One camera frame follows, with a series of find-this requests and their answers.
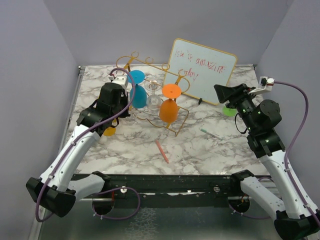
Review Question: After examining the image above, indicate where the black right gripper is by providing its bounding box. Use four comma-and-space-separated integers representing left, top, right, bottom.
214, 82, 258, 132

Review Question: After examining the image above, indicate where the blue plastic wine glass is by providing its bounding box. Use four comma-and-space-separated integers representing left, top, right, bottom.
127, 69, 147, 109

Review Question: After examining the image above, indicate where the clear wine glass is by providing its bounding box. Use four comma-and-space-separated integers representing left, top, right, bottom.
144, 79, 162, 115

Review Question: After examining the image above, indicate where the orange plastic wine glass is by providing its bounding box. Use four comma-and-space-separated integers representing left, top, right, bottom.
159, 83, 182, 123

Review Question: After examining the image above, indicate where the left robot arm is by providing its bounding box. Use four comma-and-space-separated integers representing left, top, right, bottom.
26, 80, 129, 218

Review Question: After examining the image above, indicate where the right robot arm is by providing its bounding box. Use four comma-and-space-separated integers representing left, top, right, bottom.
214, 78, 320, 240

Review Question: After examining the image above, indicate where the green plastic wine glass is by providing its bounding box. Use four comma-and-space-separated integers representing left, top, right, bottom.
222, 106, 237, 117

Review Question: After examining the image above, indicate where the yellow plastic wine glass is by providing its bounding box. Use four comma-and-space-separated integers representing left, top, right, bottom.
112, 118, 120, 126
103, 126, 116, 137

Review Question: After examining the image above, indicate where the yellow framed whiteboard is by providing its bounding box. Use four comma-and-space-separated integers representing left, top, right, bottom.
163, 38, 238, 105

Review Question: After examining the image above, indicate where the white green marker pen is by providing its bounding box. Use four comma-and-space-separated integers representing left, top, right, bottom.
200, 128, 223, 141

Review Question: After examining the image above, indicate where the red marker pen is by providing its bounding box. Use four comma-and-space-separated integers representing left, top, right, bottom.
155, 140, 169, 164

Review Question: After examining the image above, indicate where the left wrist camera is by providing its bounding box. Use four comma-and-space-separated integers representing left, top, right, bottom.
108, 75, 128, 89

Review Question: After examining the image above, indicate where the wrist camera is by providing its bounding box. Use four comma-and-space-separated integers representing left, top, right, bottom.
249, 76, 275, 96
108, 75, 128, 89

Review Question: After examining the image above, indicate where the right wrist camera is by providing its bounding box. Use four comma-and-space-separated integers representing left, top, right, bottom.
249, 76, 275, 96

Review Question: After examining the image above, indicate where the gold wire wine glass rack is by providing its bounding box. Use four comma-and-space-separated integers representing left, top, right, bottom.
123, 51, 189, 136

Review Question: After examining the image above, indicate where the black metal base frame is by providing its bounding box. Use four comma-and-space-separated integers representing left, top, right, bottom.
85, 174, 254, 212

